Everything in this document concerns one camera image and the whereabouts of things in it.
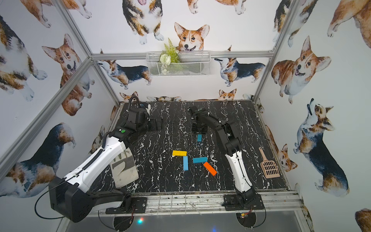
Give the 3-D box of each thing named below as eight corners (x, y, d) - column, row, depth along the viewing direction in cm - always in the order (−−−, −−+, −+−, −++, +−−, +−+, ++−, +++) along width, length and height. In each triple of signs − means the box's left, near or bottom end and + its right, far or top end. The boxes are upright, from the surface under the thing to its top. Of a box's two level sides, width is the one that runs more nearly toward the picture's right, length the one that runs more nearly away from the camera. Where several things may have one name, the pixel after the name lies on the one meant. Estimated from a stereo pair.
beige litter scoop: (264, 178, 84) (266, 176, 82) (256, 149, 96) (257, 147, 94) (279, 178, 84) (281, 176, 82) (269, 149, 96) (270, 147, 94)
